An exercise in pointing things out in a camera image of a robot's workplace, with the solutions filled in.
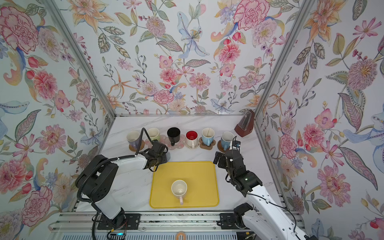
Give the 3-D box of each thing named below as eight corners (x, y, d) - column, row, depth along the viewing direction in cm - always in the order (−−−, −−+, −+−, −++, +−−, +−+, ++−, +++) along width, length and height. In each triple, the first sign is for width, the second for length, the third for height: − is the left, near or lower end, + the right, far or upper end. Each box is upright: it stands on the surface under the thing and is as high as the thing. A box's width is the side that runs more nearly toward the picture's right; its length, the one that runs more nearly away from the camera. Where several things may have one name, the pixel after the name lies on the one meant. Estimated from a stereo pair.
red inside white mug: (185, 151, 103) (185, 143, 96) (186, 137, 110) (185, 129, 103) (198, 151, 103) (198, 143, 96) (197, 137, 110) (198, 129, 103)
